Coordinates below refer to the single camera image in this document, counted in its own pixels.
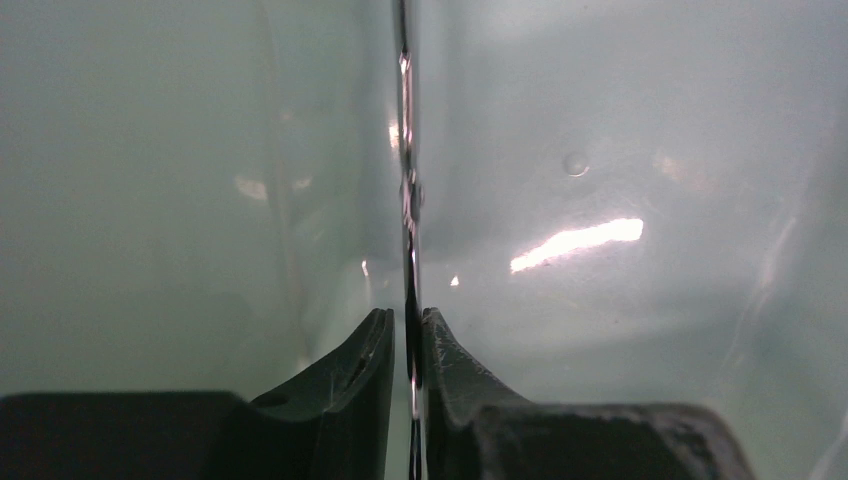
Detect metal crucible tongs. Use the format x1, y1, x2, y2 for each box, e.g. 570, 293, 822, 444
392, 1, 424, 479

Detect teal plastic bin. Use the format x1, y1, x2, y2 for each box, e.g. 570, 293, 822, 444
1, 1, 847, 479

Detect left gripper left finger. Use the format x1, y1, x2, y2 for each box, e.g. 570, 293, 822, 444
1, 309, 395, 479

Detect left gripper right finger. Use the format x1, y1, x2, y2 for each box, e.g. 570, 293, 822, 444
422, 308, 755, 479

